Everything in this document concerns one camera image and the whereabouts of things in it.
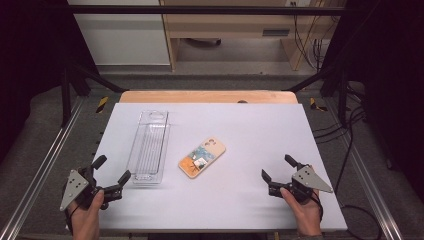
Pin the black frame strut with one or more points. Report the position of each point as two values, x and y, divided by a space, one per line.
96 80
313 80

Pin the wooden desk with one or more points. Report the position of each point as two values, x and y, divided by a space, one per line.
233 23

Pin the wooden table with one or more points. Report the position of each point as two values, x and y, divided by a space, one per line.
200 96

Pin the white power socket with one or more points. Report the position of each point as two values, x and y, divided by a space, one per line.
298 3

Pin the grey blurred object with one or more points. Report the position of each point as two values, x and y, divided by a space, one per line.
203 41

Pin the black yellow tape marker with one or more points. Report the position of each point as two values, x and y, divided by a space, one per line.
314 104
102 104

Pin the white cabinet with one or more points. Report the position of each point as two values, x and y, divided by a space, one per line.
123 40

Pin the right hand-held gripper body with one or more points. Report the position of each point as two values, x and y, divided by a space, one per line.
308 180

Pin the clear plastic container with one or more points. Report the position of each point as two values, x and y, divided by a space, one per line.
148 150

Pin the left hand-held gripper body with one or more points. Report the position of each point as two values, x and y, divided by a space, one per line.
75 186

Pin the aluminium frame rail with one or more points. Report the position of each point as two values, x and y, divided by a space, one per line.
366 176
40 170

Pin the beige patterned phone case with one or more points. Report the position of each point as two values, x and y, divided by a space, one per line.
201 157

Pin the black horizontal frame bar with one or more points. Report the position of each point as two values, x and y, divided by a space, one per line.
200 9

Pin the person's left hand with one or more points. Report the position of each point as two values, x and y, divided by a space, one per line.
86 221

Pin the person's right hand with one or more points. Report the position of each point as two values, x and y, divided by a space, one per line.
306 216

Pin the dark curtain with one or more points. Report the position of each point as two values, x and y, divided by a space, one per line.
393 83
30 66

